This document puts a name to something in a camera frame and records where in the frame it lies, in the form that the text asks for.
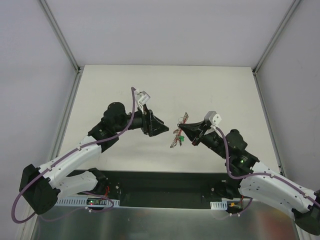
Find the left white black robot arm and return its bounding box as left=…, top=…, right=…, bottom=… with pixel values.
left=19, top=102, right=169, bottom=215

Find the right aluminium table rail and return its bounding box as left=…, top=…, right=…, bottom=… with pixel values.
left=252, top=70, right=314, bottom=240

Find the green headed key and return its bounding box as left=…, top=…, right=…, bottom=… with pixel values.
left=178, top=135, right=185, bottom=142

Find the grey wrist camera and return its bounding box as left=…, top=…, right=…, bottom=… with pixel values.
left=134, top=89, right=151, bottom=112
left=204, top=111, right=222, bottom=130

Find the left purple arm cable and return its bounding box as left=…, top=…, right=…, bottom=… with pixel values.
left=11, top=86, right=146, bottom=223

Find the aluminium frame post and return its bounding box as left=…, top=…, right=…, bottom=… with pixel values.
left=37, top=0, right=81, bottom=74
left=252, top=0, right=303, bottom=76

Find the right aluminium frame post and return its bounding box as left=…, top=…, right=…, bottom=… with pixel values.
left=252, top=0, right=303, bottom=76

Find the left aluminium frame post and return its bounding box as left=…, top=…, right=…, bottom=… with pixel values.
left=37, top=0, right=81, bottom=74

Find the right white cable duct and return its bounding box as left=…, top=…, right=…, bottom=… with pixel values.
left=210, top=200, right=228, bottom=211

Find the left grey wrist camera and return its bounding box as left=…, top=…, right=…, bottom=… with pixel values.
left=134, top=89, right=151, bottom=112

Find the left aluminium table rail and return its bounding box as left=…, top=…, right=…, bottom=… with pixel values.
left=15, top=68, right=83, bottom=240

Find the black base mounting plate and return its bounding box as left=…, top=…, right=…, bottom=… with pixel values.
left=90, top=168, right=242, bottom=210

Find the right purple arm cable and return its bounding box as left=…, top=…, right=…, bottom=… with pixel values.
left=216, top=126, right=320, bottom=206

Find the white cable duct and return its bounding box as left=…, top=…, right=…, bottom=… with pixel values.
left=210, top=200, right=228, bottom=211
left=55, top=196, right=120, bottom=208

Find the aluminium table rail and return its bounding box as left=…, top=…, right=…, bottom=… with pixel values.
left=252, top=70, right=314, bottom=240
left=15, top=68, right=83, bottom=240

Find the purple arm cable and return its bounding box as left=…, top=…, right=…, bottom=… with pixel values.
left=216, top=126, right=320, bottom=206
left=11, top=86, right=146, bottom=223

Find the left white cable duct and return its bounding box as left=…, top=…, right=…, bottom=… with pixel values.
left=55, top=196, right=120, bottom=208

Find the red handled metal key holder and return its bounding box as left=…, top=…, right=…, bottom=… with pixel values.
left=170, top=112, right=189, bottom=149

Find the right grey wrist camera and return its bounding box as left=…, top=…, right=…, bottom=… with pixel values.
left=204, top=111, right=222, bottom=130

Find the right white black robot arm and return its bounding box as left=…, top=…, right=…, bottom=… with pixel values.
left=178, top=120, right=320, bottom=236

